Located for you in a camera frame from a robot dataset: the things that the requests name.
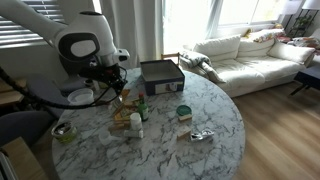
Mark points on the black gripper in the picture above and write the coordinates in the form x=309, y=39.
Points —
x=103, y=73

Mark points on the clear plastic cup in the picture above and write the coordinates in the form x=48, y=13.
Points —
x=81, y=97

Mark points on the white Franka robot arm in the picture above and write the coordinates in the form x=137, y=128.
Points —
x=33, y=20

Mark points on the clear plastic box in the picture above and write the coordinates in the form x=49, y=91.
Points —
x=100, y=90

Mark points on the dark blue cardboard box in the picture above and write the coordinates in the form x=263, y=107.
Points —
x=161, y=75

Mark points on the small clear measuring cup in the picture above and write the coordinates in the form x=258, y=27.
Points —
x=106, y=137

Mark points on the green bottle red cap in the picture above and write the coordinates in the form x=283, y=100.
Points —
x=143, y=108

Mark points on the white pill bottle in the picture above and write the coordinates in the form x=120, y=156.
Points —
x=135, y=120

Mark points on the yellow wooden chair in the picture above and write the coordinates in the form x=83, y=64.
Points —
x=170, y=56

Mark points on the white curtain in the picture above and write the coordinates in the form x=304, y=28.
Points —
x=140, y=30

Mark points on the green round lid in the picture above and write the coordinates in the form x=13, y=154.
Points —
x=184, y=110

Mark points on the small wooden block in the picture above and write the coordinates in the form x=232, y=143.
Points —
x=185, y=117
x=184, y=132

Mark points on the grey upholstered chair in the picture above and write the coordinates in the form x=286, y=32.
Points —
x=43, y=91
x=23, y=126

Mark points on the grey white blanket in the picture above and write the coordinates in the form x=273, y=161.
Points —
x=198, y=61

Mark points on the silver foil wrapper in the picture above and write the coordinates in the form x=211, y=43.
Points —
x=201, y=135

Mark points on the wooden shelf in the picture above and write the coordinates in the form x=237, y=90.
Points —
x=11, y=95

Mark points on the window blinds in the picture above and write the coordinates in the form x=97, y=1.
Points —
x=13, y=33

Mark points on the white sofa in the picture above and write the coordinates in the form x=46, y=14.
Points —
x=253, y=66

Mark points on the floral cushion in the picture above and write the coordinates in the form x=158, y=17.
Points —
x=266, y=35

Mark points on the dark coffee table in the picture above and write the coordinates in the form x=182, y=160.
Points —
x=308, y=78

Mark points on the black plant stand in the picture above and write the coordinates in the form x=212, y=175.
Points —
x=301, y=23

